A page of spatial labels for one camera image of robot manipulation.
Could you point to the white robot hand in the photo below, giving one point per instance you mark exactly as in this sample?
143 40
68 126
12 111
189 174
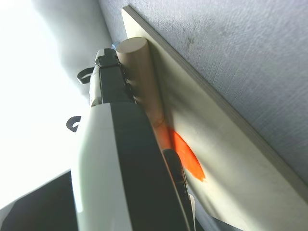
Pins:
108 168

